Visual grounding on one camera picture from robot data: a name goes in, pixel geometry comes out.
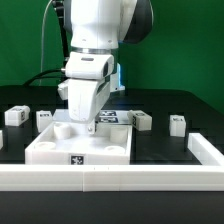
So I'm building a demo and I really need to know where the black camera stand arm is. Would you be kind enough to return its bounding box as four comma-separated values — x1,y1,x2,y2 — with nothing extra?
52,0,69,65

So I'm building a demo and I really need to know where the white square tabletop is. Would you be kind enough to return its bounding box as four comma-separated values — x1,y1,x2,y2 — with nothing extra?
25,122,132,165

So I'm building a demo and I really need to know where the grey thin cable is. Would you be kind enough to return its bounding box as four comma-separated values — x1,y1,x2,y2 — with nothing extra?
39,0,54,87

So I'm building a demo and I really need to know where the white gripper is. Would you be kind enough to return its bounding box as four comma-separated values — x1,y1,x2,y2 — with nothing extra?
58,53,114,134

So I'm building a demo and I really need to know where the black cable bundle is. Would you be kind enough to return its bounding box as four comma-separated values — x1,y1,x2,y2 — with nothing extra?
22,67,71,88

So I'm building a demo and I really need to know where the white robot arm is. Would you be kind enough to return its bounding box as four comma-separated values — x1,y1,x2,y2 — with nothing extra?
58,0,154,134

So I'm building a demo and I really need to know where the white marker base plate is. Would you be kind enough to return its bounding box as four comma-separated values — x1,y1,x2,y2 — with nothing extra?
53,109,129,124

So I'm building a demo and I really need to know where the white U-shaped obstacle fence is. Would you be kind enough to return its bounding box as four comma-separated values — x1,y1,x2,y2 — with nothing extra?
0,133,224,192

